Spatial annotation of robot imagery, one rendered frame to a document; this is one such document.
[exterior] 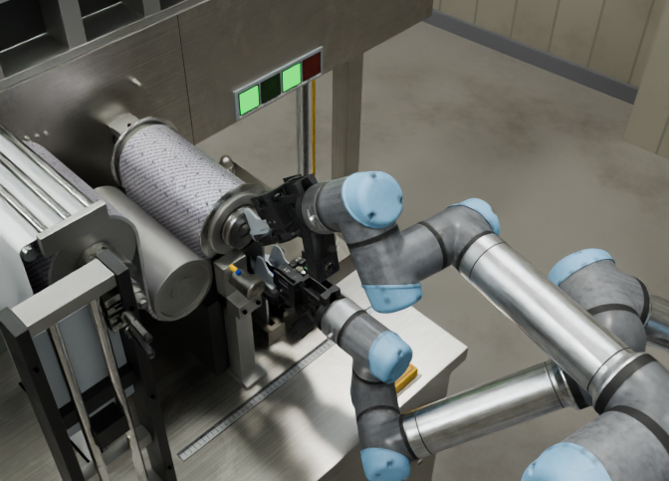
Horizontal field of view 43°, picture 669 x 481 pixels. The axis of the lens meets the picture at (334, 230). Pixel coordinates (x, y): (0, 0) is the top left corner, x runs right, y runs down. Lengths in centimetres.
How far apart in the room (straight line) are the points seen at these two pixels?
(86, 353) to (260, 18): 81
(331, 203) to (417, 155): 242
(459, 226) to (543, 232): 211
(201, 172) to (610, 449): 79
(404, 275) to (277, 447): 53
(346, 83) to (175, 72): 77
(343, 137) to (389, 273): 132
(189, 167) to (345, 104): 99
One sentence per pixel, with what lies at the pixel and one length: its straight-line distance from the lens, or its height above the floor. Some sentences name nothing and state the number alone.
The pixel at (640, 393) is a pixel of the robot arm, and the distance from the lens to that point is 105.
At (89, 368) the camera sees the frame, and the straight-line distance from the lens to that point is 124.
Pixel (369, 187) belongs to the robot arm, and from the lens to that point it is 110.
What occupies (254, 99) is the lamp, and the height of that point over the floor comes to 118.
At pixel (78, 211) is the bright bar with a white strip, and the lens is 121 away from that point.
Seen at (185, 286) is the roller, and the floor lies 118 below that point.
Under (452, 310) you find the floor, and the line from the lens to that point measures 296.
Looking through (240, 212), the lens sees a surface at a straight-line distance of 138.
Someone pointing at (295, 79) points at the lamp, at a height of 118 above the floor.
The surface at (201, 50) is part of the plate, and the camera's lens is 167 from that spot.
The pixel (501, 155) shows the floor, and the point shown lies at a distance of 361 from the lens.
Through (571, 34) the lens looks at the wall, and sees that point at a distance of 406.
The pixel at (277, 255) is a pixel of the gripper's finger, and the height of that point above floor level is 112.
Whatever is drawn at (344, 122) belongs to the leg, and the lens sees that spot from 240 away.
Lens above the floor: 223
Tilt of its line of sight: 44 degrees down
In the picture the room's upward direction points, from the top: 1 degrees clockwise
